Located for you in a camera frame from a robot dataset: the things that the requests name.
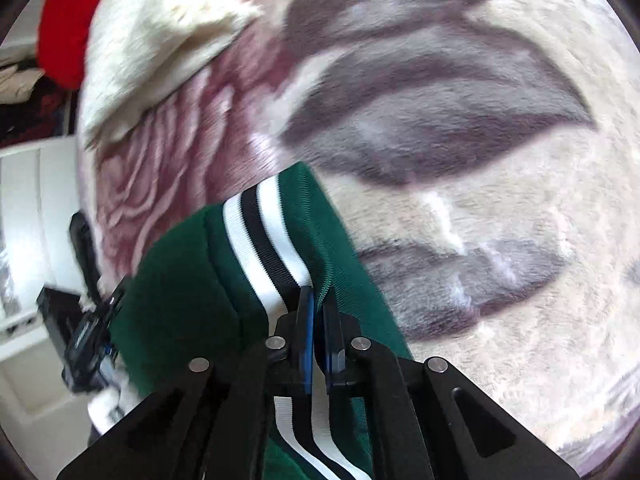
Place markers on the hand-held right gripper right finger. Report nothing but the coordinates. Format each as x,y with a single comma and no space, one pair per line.
334,345

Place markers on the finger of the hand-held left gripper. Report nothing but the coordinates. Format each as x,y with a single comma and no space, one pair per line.
116,295

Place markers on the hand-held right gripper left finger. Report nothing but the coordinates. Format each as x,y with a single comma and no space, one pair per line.
305,340

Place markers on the green and cream varsity jacket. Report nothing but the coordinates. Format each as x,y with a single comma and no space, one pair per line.
190,270

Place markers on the pile of clothes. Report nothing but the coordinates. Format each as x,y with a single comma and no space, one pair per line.
20,77

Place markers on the white cabinet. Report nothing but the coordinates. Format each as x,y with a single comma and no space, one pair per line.
30,200

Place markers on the floral fleece blanket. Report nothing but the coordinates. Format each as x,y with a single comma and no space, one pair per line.
450,235

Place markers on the red cloth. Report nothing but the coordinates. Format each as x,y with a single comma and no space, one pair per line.
60,40

